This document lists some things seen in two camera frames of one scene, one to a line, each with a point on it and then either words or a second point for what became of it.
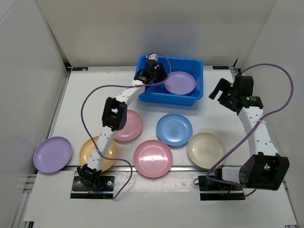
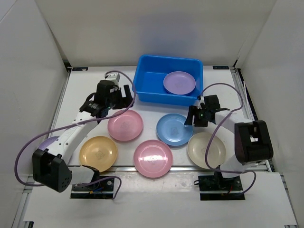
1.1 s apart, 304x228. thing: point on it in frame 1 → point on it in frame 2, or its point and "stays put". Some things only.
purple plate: (179, 82) stays put
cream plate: (205, 150) stays put
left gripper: (163, 73) → (124, 101)
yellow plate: (87, 149) stays put
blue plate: (174, 129) stays put
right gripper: (223, 85) → (194, 110)
